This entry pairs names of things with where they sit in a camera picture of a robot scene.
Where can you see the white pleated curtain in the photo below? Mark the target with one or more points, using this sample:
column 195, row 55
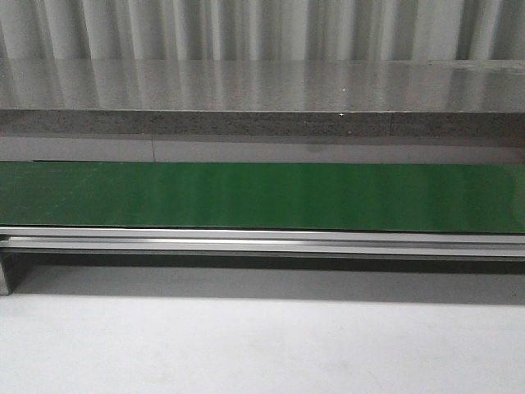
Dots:
column 263, row 30

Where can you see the grey granite counter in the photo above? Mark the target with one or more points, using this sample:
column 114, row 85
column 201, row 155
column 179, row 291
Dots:
column 442, row 112

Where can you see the green conveyor belt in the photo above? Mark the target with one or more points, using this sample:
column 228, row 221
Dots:
column 459, row 218

